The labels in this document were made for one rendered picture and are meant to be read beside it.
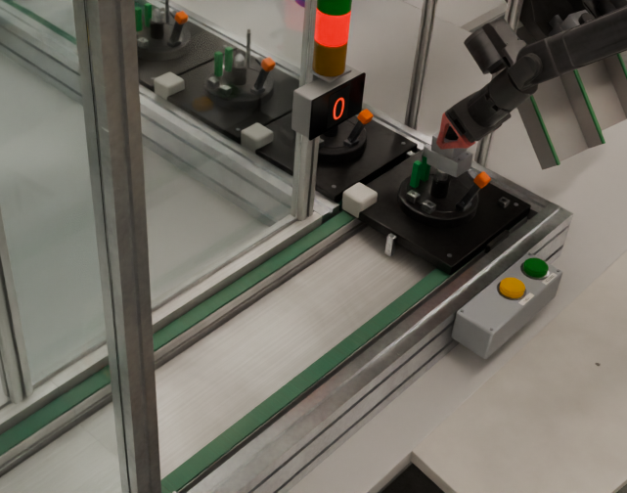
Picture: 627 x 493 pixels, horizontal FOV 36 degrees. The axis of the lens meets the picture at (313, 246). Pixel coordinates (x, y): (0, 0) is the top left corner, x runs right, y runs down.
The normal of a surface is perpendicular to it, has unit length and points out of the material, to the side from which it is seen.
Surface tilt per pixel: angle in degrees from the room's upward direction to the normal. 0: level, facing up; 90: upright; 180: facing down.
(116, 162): 90
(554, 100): 45
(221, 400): 0
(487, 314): 0
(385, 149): 0
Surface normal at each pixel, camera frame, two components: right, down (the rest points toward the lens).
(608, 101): 0.48, -0.15
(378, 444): 0.07, -0.76
